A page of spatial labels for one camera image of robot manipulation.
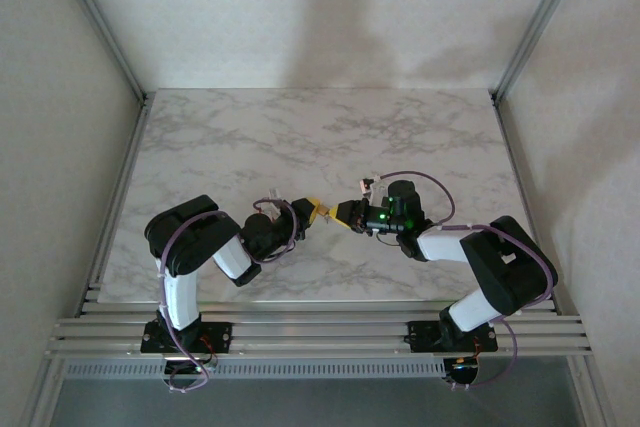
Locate aluminium frame leg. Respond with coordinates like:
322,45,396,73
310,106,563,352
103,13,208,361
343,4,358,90
19,359,69,427
569,356,619,427

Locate aluminium frame post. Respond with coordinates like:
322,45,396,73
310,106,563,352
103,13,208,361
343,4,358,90
491,0,595,103
47,0,149,104

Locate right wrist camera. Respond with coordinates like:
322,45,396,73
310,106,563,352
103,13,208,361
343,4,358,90
355,175,381,201

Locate aluminium side rail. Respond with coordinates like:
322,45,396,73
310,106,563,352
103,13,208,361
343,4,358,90
77,94,151,318
492,94,561,316

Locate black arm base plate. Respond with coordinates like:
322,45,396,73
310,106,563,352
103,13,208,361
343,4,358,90
141,321,234,354
407,320,500,353

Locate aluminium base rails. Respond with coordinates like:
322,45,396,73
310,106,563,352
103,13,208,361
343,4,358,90
46,286,595,361

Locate grey slotted cable duct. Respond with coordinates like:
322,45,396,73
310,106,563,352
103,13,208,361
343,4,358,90
64,359,447,380

